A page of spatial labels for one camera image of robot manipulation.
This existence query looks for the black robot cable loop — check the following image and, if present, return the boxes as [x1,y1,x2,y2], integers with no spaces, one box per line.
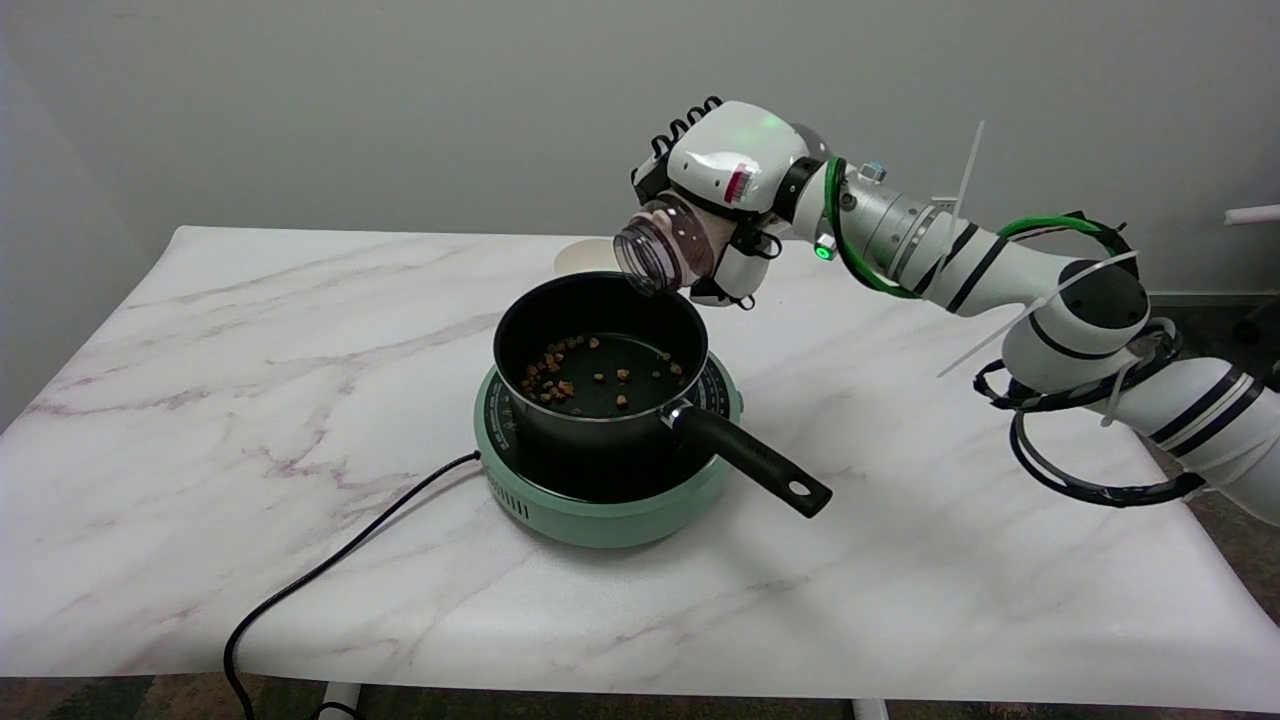
[975,320,1206,508]

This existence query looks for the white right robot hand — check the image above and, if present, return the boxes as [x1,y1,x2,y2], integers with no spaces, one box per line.
[630,97,831,309]

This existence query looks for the green induction cooker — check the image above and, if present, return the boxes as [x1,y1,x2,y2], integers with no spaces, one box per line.
[473,350,744,549]

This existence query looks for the white round lid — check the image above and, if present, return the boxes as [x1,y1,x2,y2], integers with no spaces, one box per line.
[553,238,626,279]

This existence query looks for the black soup pot with handle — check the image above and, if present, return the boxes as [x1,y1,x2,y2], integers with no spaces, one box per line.
[493,271,833,519]

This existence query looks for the clear plastic bottle with pellets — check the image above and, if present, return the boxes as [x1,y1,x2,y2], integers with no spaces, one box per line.
[613,195,717,298]

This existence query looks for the long white zip tie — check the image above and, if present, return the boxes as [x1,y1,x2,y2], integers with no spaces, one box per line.
[937,252,1141,379]

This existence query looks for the black power cable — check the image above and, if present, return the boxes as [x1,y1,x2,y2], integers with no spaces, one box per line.
[222,451,483,720]

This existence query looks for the brown food pellets in pot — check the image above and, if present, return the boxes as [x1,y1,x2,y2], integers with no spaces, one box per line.
[518,337,689,411]

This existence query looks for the short white zip tie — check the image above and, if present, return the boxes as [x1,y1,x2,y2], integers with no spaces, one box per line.
[930,120,987,233]

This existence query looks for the green robot cable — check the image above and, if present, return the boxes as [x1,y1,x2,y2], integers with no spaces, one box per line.
[823,157,1113,299]

